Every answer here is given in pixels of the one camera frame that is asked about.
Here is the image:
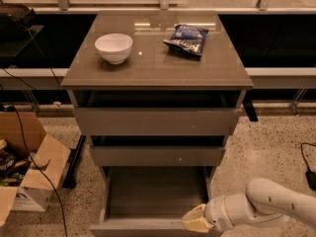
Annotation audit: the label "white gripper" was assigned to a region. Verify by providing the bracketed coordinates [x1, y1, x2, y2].
[182, 196, 234, 233]

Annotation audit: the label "grey bottom drawer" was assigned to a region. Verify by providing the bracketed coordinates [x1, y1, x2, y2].
[90, 167, 221, 237]

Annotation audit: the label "grey drawer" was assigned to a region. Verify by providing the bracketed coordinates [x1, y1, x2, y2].
[69, 90, 244, 136]
[90, 135, 226, 167]
[90, 167, 221, 237]

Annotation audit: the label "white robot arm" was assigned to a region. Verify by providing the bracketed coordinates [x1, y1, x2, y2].
[182, 178, 316, 233]

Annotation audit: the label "grey middle drawer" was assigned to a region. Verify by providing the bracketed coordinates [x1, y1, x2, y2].
[90, 135, 226, 167]

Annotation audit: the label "grey drawer cabinet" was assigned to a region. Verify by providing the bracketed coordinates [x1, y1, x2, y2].
[60, 10, 255, 170]

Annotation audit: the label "grey top drawer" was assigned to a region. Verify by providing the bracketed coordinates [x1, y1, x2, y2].
[69, 90, 244, 136]

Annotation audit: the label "black table leg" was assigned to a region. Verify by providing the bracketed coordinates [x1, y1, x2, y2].
[62, 135, 86, 189]

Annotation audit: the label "open cardboard box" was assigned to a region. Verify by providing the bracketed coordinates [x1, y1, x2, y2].
[0, 112, 70, 225]

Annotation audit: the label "blue chip bag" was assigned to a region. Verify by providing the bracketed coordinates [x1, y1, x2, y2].
[163, 24, 208, 57]

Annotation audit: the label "white ceramic bowl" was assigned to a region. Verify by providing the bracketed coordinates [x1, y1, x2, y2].
[95, 34, 133, 64]

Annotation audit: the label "snack packs in box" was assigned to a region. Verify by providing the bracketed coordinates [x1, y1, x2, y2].
[0, 139, 31, 187]

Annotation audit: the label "black power adapter with cable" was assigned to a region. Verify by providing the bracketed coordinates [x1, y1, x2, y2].
[300, 142, 316, 191]

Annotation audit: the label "black cable left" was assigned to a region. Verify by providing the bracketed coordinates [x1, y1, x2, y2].
[0, 67, 69, 237]

